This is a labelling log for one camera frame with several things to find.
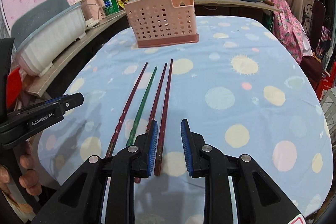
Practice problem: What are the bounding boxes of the pink perforated utensil holder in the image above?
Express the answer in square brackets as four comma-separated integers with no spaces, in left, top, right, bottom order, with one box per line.
[125,0,199,48]

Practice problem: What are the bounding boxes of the dark wooden chair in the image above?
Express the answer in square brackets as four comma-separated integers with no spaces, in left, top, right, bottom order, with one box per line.
[302,0,327,83]

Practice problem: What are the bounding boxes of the white dish drainer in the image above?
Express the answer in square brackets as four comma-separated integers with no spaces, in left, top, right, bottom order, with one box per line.
[13,2,87,77]

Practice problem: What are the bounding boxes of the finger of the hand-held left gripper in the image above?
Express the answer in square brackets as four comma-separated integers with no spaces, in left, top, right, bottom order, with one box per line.
[43,96,70,105]
[59,93,84,116]

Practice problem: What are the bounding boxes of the light blue dotted tablecloth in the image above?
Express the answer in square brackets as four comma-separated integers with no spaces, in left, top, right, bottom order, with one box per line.
[37,15,331,218]

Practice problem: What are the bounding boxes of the green label bottle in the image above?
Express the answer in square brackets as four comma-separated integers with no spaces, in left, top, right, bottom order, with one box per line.
[102,0,120,17]

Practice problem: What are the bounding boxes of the grey kitchen counter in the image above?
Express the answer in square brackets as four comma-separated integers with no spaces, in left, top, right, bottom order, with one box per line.
[194,0,284,13]

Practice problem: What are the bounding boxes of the pink floral cloth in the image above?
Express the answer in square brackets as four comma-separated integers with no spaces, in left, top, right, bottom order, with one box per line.
[272,0,313,65]

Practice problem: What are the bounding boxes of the person's left hand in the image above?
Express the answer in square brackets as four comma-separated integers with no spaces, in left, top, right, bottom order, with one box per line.
[0,140,42,197]

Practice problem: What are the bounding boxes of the dark red chopstick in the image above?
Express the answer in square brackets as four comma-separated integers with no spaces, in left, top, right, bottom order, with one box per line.
[105,62,149,159]
[134,63,168,184]
[154,58,174,176]

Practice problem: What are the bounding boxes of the red stool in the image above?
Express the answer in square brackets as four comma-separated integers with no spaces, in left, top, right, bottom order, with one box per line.
[316,61,336,101]

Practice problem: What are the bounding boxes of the pink electric kettle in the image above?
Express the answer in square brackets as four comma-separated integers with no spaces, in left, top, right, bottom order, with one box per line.
[80,0,103,28]

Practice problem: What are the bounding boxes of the wooden shelf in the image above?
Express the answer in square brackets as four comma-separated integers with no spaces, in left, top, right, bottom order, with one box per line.
[26,10,126,98]

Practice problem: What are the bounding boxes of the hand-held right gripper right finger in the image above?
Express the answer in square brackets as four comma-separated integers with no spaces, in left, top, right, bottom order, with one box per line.
[181,119,301,224]

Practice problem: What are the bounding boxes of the green chopstick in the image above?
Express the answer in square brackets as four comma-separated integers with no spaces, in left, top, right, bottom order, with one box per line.
[126,67,158,147]

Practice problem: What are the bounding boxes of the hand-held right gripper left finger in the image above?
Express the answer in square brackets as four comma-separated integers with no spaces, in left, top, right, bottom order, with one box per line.
[33,120,158,224]

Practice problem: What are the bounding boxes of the dark hanging clothes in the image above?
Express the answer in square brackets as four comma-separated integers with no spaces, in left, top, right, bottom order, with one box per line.
[320,0,336,56]

